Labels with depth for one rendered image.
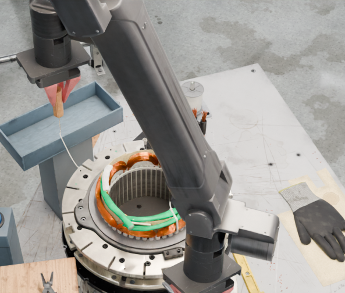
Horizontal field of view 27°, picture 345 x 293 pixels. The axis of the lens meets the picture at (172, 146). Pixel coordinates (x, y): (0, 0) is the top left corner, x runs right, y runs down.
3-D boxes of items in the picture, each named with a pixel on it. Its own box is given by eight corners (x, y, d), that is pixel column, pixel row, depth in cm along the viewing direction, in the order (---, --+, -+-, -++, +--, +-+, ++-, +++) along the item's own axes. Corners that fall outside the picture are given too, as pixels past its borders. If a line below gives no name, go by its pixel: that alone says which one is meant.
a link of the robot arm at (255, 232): (201, 158, 98) (184, 210, 93) (287, 175, 95) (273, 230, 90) (203, 207, 107) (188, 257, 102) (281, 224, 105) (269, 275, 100)
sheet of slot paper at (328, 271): (393, 264, 166) (394, 262, 165) (320, 288, 161) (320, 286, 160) (327, 168, 185) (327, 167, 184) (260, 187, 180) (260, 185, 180)
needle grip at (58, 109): (65, 115, 123) (63, 90, 119) (56, 119, 122) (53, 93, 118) (61, 110, 124) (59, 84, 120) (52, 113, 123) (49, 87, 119)
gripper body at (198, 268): (242, 277, 108) (247, 238, 104) (189, 306, 102) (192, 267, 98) (213, 253, 112) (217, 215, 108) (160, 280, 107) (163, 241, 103)
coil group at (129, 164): (159, 168, 140) (159, 154, 137) (128, 175, 139) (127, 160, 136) (156, 162, 141) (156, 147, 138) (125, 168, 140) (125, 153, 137)
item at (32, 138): (101, 164, 184) (95, 79, 163) (125, 191, 178) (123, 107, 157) (13, 210, 173) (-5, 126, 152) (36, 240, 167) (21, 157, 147)
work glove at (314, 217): (369, 254, 167) (371, 249, 166) (317, 271, 164) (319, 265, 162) (319, 178, 182) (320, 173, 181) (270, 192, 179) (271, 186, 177)
